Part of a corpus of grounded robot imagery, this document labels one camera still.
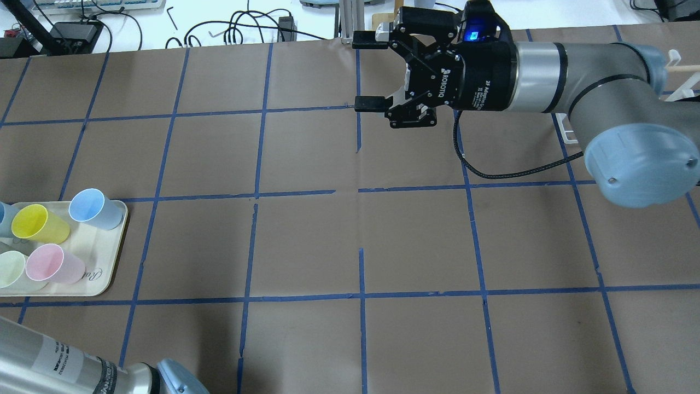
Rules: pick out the aluminium frame post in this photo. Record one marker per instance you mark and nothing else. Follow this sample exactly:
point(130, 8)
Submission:
point(351, 19)

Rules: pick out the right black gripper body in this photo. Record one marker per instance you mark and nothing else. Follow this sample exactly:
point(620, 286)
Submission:
point(485, 79)

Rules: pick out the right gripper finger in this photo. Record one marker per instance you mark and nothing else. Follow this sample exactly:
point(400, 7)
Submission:
point(372, 104)
point(370, 40)

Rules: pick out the pale green plastic cup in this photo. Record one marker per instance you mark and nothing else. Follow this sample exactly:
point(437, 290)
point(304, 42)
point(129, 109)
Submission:
point(14, 276)

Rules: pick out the yellow plastic cup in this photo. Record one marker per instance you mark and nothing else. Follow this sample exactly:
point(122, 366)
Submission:
point(35, 222)

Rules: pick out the pink plastic cup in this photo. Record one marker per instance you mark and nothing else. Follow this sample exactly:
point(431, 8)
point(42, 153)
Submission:
point(52, 263)

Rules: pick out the light blue plastic cup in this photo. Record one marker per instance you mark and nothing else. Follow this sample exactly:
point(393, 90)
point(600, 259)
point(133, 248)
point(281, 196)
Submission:
point(7, 214)

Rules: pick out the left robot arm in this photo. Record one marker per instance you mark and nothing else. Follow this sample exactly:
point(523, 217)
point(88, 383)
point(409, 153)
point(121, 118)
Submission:
point(32, 362)

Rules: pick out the cream plastic tray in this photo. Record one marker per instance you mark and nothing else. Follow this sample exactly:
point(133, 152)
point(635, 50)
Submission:
point(98, 248)

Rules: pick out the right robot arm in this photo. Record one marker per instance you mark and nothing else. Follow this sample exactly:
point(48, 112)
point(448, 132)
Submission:
point(639, 149)

